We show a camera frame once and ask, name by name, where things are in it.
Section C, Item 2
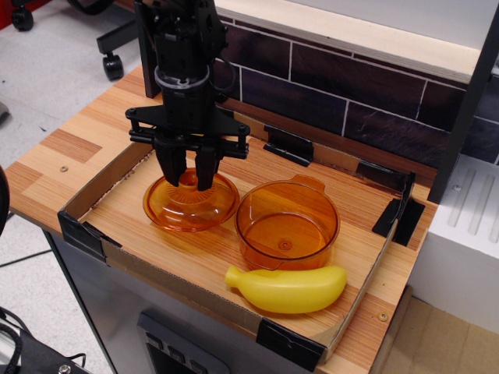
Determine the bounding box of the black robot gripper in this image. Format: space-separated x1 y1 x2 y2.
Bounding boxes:
126 67 250 191

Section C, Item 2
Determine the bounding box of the orange transparent pot lid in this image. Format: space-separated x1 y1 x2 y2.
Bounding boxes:
143 168 239 232

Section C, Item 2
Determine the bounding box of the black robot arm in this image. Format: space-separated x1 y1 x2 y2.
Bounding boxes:
126 1 250 191

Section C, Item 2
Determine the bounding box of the orange transparent plastic pot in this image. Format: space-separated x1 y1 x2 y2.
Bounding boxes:
235 175 341 270

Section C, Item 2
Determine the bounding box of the cardboard fence with black tape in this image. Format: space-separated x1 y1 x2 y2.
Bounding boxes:
56 102 436 373

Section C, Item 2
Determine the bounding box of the yellow plastic banana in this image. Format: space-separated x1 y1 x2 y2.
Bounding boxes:
225 266 347 314

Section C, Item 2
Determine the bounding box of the grey toy oven front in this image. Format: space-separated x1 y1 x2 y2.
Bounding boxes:
136 309 231 374

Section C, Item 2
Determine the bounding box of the black office chair base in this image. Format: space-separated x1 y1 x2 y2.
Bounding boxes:
11 0 138 81

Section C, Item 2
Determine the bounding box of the white toy sink counter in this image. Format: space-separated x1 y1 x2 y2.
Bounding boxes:
409 155 498 333

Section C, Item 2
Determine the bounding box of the black upright post left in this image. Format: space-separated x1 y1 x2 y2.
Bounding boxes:
133 1 161 98

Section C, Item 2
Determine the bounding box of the black cable bottom left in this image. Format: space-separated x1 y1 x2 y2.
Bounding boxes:
0 307 87 374

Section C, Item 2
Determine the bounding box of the grey upright post right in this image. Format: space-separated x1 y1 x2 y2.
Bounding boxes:
427 8 498 204

